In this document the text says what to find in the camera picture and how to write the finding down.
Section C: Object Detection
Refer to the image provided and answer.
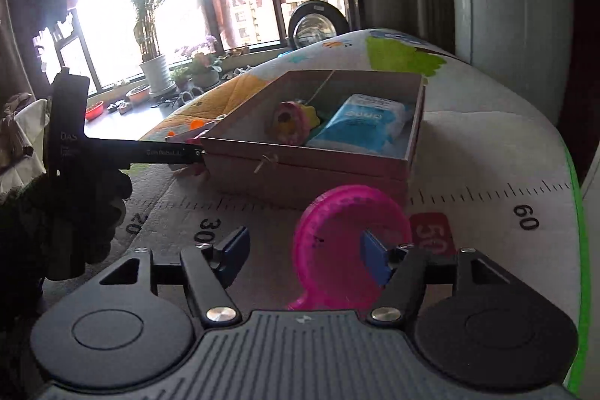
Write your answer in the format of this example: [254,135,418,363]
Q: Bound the pink plastic toy net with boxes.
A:
[289,185,412,311]

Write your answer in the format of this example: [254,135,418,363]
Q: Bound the dark gloved left hand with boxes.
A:
[1,171,132,284]

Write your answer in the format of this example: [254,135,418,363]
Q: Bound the red plastic basin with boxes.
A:
[85,102,105,122]

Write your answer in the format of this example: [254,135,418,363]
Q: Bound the beige sofa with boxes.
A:
[1,92,50,196]

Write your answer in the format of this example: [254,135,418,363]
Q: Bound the terracotta bowl planter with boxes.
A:
[126,85,150,106]

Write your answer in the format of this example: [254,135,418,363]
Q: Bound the orange plastic toy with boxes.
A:
[166,119,217,140]

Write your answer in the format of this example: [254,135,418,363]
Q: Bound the small green potted plant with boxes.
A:
[171,67,190,92]

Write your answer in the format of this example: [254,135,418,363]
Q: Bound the colourful cartoon play mat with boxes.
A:
[30,30,590,399]

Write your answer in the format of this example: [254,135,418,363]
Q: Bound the pink flowering potted plant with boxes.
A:
[181,34,222,89]

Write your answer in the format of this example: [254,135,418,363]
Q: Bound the blue tissue pack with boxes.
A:
[305,94,415,157]

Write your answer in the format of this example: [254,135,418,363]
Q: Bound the pink cardboard box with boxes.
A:
[201,70,425,208]

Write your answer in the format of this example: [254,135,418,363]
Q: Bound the pink round toy in box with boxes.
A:
[273,102,321,146]

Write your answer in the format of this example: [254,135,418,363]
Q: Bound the black round fan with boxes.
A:
[288,0,350,50]

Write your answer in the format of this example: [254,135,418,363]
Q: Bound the white air conditioner column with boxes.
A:
[444,0,576,125]

